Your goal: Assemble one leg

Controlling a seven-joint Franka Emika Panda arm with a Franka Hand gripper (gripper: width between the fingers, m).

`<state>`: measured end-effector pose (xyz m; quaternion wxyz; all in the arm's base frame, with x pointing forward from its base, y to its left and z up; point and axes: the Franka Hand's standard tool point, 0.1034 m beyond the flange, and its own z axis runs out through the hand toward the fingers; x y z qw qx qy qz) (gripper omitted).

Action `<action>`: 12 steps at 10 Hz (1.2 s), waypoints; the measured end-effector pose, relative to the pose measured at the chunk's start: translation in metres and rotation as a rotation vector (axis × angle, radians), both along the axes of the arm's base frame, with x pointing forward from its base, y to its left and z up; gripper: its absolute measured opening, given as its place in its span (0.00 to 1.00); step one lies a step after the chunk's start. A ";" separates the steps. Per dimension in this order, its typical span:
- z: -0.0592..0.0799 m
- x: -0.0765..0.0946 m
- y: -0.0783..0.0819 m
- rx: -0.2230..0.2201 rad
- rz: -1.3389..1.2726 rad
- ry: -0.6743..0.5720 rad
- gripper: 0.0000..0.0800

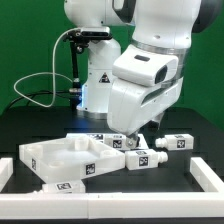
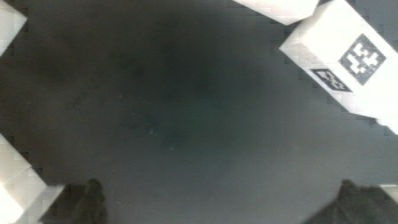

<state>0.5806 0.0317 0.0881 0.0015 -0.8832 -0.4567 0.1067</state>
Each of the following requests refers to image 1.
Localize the white square tabletop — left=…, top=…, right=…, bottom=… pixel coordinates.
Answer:
left=19, top=135, right=125, bottom=183

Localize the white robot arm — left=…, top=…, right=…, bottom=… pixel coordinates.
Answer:
left=64, top=0, right=223, bottom=148

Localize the white cable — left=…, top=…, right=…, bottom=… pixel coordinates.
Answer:
left=13, top=27, right=81, bottom=108

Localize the white marker sheet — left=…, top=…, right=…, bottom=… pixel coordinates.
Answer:
left=65, top=132, right=150, bottom=151

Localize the white U-shaped fence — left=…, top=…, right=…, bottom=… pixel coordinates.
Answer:
left=0, top=157, right=224, bottom=220

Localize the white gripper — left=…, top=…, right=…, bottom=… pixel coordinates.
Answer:
left=107, top=77, right=183, bottom=148

